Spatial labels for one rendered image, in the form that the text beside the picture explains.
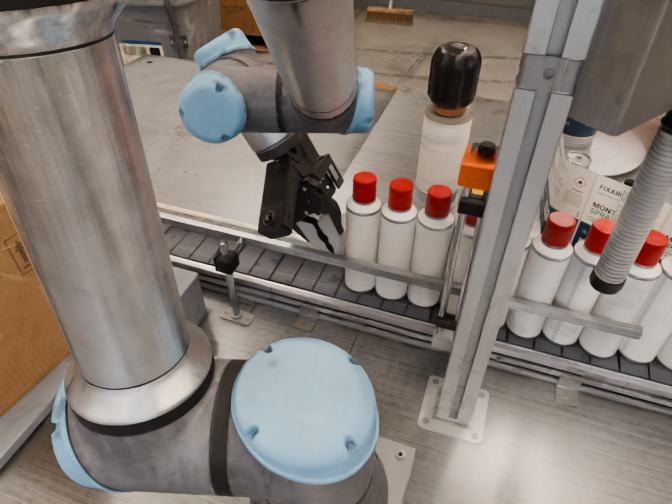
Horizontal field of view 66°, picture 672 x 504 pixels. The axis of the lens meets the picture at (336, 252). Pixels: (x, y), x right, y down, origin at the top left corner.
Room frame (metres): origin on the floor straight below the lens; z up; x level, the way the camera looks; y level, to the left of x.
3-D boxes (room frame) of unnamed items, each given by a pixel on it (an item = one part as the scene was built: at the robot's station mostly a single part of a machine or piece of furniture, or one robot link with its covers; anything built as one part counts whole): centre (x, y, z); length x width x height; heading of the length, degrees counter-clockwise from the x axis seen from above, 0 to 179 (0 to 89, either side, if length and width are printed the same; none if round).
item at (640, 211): (0.40, -0.30, 1.18); 0.04 x 0.04 x 0.21
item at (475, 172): (0.50, -0.17, 1.05); 0.10 x 0.04 x 0.33; 160
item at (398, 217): (0.58, -0.09, 0.98); 0.05 x 0.05 x 0.20
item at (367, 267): (0.61, 0.11, 0.96); 1.07 x 0.01 x 0.01; 70
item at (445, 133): (0.84, -0.20, 1.03); 0.09 x 0.09 x 0.30
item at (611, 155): (1.06, -0.54, 0.89); 0.31 x 0.31 x 0.01
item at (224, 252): (0.59, 0.16, 0.91); 0.07 x 0.03 x 0.16; 160
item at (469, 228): (0.55, -0.19, 0.98); 0.05 x 0.05 x 0.20
